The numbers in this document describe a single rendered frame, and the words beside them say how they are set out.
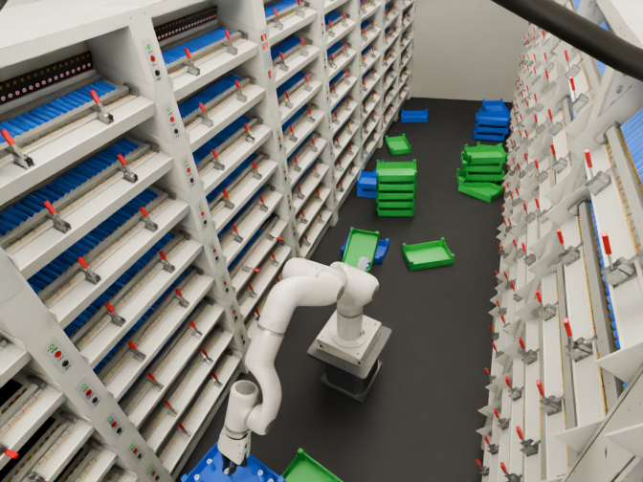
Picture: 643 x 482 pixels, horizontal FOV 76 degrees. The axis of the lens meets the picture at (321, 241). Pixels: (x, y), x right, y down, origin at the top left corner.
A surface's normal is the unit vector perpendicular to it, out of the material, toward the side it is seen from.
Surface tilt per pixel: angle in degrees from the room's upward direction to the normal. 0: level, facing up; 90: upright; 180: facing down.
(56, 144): 21
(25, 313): 90
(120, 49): 90
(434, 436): 0
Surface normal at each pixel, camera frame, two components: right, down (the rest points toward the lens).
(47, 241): 0.26, -0.66
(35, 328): 0.93, 0.17
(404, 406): -0.08, -0.78
